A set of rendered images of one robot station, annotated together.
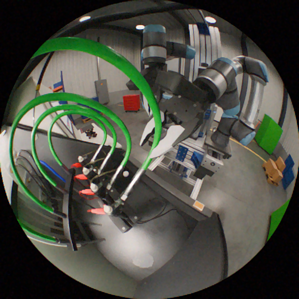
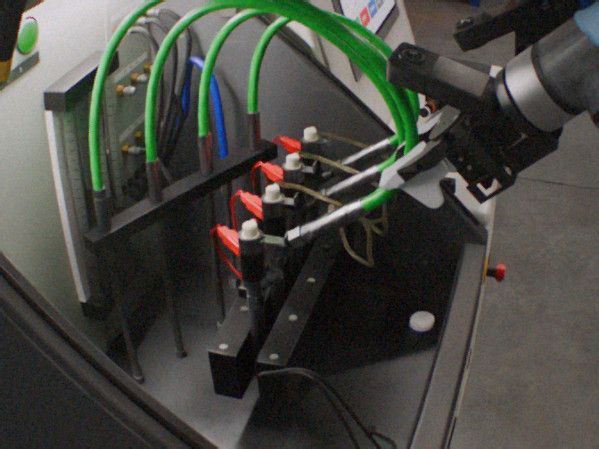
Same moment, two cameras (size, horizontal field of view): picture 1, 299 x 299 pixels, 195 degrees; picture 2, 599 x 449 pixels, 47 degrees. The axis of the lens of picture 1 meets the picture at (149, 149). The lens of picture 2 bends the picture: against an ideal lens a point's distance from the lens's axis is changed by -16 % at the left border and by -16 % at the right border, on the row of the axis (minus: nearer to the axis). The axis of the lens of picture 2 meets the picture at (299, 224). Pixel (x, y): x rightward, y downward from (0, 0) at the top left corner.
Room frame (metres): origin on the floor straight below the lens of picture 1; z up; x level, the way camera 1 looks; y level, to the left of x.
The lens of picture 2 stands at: (-0.23, -0.60, 1.61)
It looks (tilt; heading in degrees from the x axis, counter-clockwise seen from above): 33 degrees down; 66
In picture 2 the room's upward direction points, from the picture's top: 2 degrees counter-clockwise
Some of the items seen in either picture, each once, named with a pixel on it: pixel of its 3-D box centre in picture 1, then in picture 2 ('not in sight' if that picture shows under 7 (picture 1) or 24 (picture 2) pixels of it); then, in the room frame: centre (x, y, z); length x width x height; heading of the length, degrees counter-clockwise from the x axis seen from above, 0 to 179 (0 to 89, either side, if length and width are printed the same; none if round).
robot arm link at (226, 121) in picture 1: (228, 122); not in sight; (0.44, -0.53, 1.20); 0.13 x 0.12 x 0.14; 12
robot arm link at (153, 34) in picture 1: (154, 38); not in sight; (0.34, -0.02, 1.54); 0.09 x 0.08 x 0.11; 1
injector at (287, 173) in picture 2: (100, 184); (303, 236); (0.14, 0.21, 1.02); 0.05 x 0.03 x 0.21; 138
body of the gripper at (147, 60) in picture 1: (155, 77); (545, 29); (0.34, -0.02, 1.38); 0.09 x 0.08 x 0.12; 138
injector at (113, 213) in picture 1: (122, 212); (265, 309); (0.04, 0.09, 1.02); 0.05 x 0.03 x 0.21; 138
